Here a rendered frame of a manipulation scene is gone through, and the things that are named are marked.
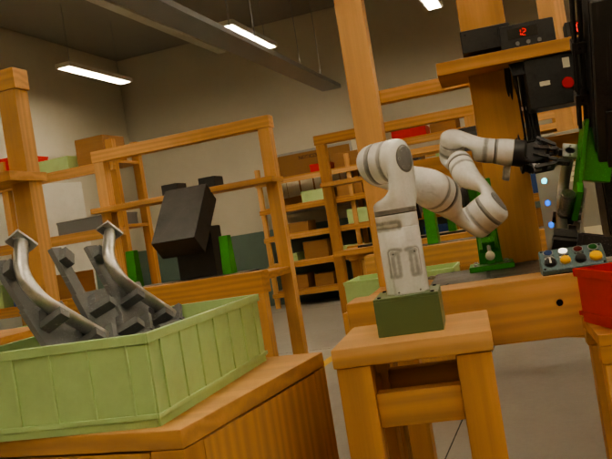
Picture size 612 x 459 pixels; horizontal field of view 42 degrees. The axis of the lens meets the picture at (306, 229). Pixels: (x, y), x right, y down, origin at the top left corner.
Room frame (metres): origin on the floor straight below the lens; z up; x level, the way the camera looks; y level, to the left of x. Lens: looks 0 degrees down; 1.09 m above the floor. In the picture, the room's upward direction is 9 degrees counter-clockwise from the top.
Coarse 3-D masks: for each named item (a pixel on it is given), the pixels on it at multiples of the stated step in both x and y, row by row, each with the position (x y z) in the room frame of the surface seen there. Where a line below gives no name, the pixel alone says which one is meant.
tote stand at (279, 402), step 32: (320, 352) 1.98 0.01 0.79; (256, 384) 1.68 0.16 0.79; (288, 384) 1.78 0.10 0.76; (320, 384) 1.95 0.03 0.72; (192, 416) 1.46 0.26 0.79; (224, 416) 1.51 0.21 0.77; (256, 416) 1.63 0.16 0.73; (288, 416) 1.76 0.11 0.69; (320, 416) 1.92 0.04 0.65; (0, 448) 1.53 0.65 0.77; (32, 448) 1.50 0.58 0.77; (64, 448) 1.47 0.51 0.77; (96, 448) 1.44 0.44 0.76; (128, 448) 1.41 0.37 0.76; (160, 448) 1.38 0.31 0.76; (192, 448) 1.39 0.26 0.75; (224, 448) 1.49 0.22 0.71; (256, 448) 1.61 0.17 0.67; (288, 448) 1.74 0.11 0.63; (320, 448) 1.89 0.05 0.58
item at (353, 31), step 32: (352, 0) 2.56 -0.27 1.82; (480, 0) 2.47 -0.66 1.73; (352, 32) 2.57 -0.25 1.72; (352, 64) 2.57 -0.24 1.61; (352, 96) 2.57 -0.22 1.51; (480, 96) 2.49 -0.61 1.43; (480, 128) 2.49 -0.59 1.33; (512, 128) 2.47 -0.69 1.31; (384, 192) 2.56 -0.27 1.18; (512, 192) 2.47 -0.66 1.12; (512, 224) 2.48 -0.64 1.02; (512, 256) 2.48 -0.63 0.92
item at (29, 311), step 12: (0, 264) 1.60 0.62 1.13; (12, 264) 1.60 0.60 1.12; (0, 276) 1.58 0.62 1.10; (12, 276) 1.59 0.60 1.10; (12, 288) 1.58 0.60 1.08; (24, 300) 1.59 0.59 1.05; (24, 312) 1.57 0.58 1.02; (36, 312) 1.60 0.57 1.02; (36, 324) 1.58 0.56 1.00; (36, 336) 1.56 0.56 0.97; (48, 336) 1.59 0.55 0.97; (60, 336) 1.62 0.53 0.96; (72, 336) 1.66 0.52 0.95
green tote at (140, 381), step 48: (144, 336) 1.41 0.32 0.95; (192, 336) 1.60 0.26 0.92; (240, 336) 1.85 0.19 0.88; (0, 384) 1.50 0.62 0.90; (48, 384) 1.47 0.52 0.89; (96, 384) 1.44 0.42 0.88; (144, 384) 1.42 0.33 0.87; (192, 384) 1.56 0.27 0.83; (0, 432) 1.50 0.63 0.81; (48, 432) 1.47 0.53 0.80; (96, 432) 1.45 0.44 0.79
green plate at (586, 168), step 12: (588, 120) 2.06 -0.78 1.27; (588, 132) 2.08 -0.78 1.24; (588, 144) 2.08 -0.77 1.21; (588, 156) 2.08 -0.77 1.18; (576, 168) 2.13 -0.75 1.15; (588, 168) 2.08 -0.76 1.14; (600, 168) 2.07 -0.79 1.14; (576, 180) 2.10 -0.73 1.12; (588, 180) 2.09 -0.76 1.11; (600, 180) 2.07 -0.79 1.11
